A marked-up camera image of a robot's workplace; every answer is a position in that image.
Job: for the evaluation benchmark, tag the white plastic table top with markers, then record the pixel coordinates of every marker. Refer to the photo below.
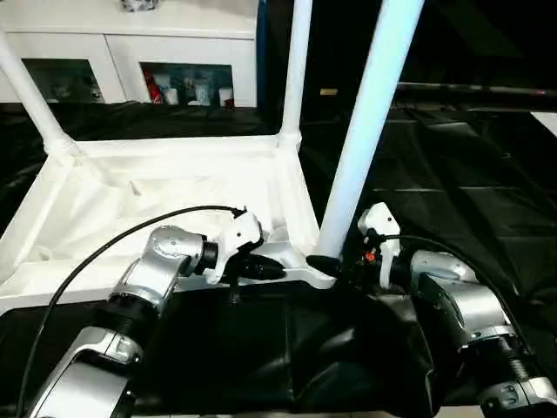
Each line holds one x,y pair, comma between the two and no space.
174,174

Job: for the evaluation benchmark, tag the white plastic table leg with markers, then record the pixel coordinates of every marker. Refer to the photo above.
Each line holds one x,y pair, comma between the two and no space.
298,65
26,87
370,109

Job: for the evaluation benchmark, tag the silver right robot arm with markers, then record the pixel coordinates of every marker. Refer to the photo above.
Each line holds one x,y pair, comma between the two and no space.
470,305

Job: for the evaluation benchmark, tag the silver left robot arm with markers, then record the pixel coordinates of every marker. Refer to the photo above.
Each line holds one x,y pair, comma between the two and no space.
165,257

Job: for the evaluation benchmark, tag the black plastic table mat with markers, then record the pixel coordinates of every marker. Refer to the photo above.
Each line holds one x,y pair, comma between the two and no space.
261,339

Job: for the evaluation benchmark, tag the small tan label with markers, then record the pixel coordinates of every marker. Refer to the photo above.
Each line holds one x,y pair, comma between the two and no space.
329,91

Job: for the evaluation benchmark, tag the small white cup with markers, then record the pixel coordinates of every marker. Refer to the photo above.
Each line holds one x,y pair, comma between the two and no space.
226,96
172,96
201,93

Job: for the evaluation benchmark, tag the red cabinet item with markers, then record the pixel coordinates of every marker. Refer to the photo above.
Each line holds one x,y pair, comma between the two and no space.
153,89

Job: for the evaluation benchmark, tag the long dark metal rod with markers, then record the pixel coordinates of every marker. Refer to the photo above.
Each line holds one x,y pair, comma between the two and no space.
478,88

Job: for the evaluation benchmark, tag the white flat board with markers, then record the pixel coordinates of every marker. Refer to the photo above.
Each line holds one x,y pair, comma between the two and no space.
547,122

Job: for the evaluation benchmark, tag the large black backdrop sheet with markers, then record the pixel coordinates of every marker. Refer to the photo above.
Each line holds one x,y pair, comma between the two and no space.
478,43

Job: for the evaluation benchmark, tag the white glass-door cabinet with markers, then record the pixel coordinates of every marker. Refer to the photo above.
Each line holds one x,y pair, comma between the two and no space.
87,39

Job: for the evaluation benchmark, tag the dark patterned ornament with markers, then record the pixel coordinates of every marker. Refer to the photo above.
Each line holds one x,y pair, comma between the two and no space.
139,4

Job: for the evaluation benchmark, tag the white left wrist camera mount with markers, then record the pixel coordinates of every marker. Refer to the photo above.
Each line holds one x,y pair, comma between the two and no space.
241,231

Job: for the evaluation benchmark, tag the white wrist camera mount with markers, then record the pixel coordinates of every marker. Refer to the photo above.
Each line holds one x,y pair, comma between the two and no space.
241,231
383,226

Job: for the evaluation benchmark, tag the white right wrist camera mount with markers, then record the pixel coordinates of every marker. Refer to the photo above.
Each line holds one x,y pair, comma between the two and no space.
383,226

